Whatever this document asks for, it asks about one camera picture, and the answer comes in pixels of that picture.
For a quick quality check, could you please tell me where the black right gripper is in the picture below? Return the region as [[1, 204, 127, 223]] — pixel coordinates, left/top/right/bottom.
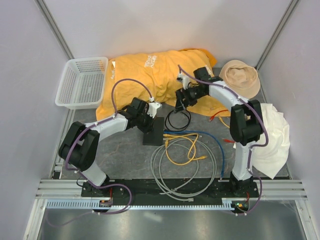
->
[[174, 85, 206, 114]]

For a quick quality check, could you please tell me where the black network switch box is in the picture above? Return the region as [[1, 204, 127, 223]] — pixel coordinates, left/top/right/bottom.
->
[[142, 117, 165, 146]]

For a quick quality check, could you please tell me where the black ethernet cable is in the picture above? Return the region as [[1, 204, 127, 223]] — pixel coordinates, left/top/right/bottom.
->
[[164, 108, 192, 131]]

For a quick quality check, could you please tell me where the red ethernet cable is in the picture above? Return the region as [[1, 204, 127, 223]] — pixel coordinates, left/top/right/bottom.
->
[[207, 109, 237, 144]]

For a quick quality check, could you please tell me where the yellow ethernet cable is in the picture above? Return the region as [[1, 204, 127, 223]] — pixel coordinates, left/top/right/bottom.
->
[[162, 132, 208, 166], [217, 115, 231, 129]]

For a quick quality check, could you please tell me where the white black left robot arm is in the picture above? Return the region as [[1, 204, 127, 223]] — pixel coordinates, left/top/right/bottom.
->
[[58, 97, 162, 197]]

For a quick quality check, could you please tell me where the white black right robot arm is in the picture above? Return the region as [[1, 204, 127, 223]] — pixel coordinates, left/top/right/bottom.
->
[[174, 67, 268, 197]]

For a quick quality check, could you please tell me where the orange printed t-shirt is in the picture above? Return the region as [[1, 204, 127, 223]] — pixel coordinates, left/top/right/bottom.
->
[[96, 48, 217, 121]]

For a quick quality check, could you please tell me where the beige bucket hat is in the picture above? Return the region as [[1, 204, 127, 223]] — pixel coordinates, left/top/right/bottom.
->
[[219, 60, 261, 99]]

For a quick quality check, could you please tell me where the white plastic perforated basket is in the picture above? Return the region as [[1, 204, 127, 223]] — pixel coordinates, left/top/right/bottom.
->
[[55, 56, 109, 110]]

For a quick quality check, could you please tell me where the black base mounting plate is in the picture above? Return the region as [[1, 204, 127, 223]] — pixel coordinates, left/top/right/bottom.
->
[[81, 177, 259, 207]]

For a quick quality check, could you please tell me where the white crumpled cloth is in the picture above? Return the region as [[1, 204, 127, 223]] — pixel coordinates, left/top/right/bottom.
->
[[232, 102, 291, 180]]

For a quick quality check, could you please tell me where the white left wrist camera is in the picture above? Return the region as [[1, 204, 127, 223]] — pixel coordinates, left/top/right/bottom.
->
[[147, 97, 162, 119]]

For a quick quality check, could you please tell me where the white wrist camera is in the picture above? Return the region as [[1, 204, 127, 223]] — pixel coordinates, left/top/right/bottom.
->
[[176, 73, 191, 90], [147, 97, 162, 119]]

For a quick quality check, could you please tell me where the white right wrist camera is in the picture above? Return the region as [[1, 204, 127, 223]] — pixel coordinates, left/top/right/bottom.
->
[[176, 73, 191, 90]]

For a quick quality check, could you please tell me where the blue ethernet cable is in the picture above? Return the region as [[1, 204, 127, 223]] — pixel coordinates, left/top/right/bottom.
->
[[163, 129, 227, 180]]

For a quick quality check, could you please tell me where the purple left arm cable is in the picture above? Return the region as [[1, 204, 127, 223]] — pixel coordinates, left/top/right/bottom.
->
[[45, 77, 154, 228]]

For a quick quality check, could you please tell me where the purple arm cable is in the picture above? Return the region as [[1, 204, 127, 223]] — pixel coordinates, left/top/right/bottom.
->
[[176, 64, 271, 217], [45, 77, 154, 228]]

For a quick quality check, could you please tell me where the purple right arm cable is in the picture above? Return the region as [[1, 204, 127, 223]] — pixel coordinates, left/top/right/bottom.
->
[[176, 64, 271, 217]]

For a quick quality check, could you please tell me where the grey ethernet cable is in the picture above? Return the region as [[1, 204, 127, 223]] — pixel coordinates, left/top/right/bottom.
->
[[150, 139, 218, 203]]

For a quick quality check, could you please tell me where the grey slotted cable duct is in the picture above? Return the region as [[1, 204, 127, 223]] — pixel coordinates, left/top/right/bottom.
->
[[46, 199, 236, 211]]

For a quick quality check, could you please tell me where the aluminium frame rail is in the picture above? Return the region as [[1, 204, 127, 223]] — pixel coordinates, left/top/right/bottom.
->
[[35, 179, 308, 201]]

